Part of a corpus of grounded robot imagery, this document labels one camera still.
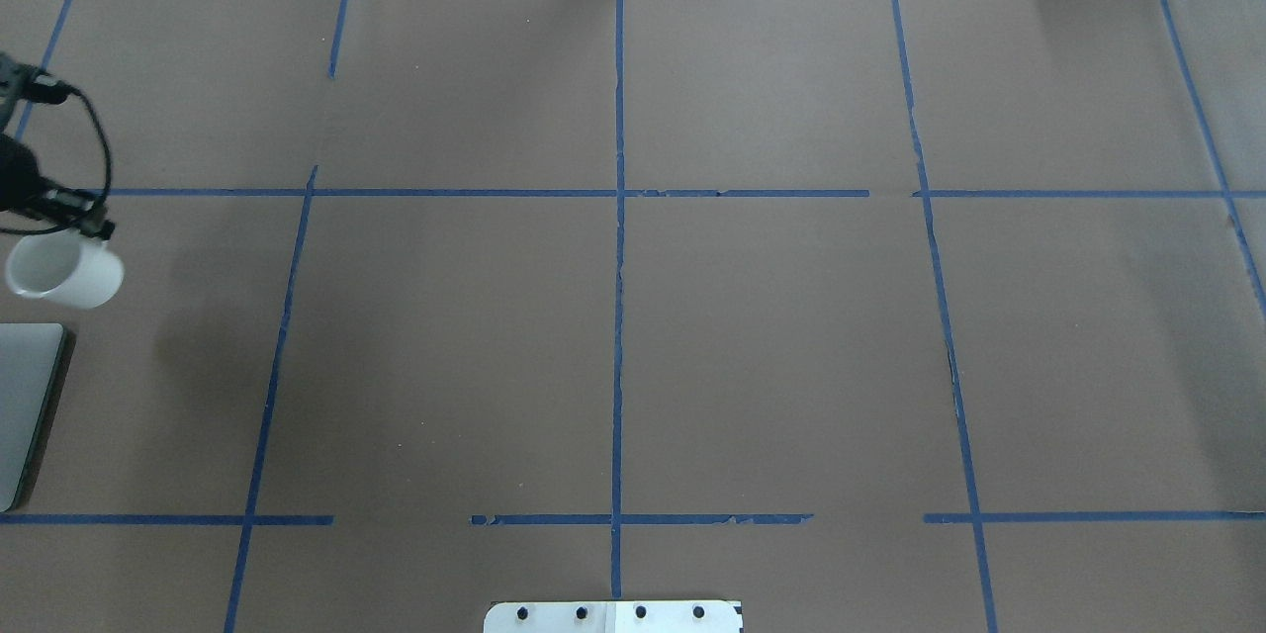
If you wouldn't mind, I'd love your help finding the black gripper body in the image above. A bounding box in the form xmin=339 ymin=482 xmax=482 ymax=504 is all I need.
xmin=1 ymin=134 xmax=54 ymax=219

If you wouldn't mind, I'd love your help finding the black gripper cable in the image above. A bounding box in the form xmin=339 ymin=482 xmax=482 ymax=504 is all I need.
xmin=0 ymin=54 xmax=115 ymax=235

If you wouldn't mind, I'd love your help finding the grey closed laptop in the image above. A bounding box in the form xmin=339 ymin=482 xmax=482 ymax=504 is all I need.
xmin=1 ymin=322 xmax=68 ymax=514

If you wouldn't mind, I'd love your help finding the white plastic cup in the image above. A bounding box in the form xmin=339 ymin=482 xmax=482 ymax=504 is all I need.
xmin=5 ymin=230 xmax=124 ymax=310

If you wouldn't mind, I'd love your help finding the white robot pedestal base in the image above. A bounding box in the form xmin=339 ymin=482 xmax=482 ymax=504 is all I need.
xmin=484 ymin=598 xmax=744 ymax=632

